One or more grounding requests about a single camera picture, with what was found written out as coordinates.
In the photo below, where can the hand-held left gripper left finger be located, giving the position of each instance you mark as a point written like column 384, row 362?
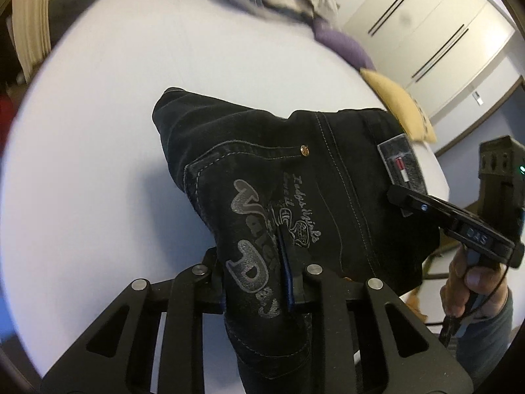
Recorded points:
column 205, row 281

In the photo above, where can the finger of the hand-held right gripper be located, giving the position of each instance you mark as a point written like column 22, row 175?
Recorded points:
column 451, row 221

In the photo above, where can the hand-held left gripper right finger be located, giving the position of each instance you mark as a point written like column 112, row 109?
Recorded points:
column 292, row 291

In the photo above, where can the black denim pants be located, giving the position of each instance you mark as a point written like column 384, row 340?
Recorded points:
column 328, row 164

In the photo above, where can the person's right forearm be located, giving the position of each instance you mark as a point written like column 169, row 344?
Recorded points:
column 488, row 336

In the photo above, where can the person's right hand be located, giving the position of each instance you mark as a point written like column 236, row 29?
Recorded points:
column 455, row 291

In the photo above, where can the orange cloth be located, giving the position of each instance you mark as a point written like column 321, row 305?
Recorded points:
column 415, row 301

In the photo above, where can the yellow cushion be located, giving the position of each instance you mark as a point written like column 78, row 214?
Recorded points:
column 400, row 98

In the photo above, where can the purple cushion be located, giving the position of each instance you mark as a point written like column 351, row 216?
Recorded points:
column 344, row 45

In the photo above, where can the bed with white sheet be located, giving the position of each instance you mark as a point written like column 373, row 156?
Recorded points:
column 123, row 90

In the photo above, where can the cream curtain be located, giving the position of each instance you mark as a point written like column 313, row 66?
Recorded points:
column 30, row 28

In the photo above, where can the wall switch plate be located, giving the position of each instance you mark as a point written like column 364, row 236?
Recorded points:
column 478, row 99

